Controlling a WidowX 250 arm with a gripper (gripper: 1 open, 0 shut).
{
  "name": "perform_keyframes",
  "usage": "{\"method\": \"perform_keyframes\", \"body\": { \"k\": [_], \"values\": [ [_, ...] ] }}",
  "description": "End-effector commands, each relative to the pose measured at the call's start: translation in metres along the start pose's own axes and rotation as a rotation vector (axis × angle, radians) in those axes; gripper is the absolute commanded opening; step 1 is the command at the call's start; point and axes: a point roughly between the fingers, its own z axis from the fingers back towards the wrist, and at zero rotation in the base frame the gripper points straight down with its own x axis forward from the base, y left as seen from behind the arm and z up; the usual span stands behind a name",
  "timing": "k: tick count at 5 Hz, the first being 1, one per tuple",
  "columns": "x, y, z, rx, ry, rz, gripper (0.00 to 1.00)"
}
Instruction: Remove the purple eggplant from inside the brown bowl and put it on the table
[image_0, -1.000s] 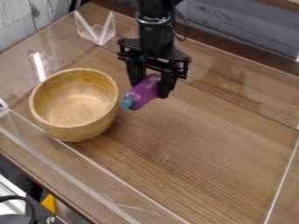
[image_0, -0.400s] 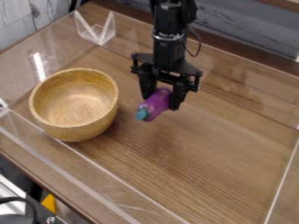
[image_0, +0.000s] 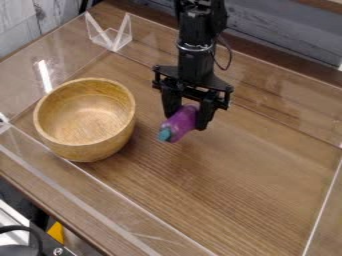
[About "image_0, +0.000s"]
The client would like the clear acrylic barrier frame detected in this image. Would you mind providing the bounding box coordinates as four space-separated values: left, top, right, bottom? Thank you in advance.
0 7 342 256

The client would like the yellow black machine base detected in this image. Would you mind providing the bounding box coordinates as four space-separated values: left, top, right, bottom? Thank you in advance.
27 222 81 256

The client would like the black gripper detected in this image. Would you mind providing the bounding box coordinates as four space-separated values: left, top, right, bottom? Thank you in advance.
152 44 234 131

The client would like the brown wooden bowl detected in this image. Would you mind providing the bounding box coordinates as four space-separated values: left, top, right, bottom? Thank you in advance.
33 77 136 162

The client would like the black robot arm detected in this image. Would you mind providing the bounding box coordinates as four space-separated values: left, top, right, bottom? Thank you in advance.
152 0 234 131

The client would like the purple toy eggplant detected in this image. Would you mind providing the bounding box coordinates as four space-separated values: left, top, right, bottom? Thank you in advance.
158 104 198 143

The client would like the black cable lower left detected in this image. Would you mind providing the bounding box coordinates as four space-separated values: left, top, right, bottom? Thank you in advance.
0 225 45 256

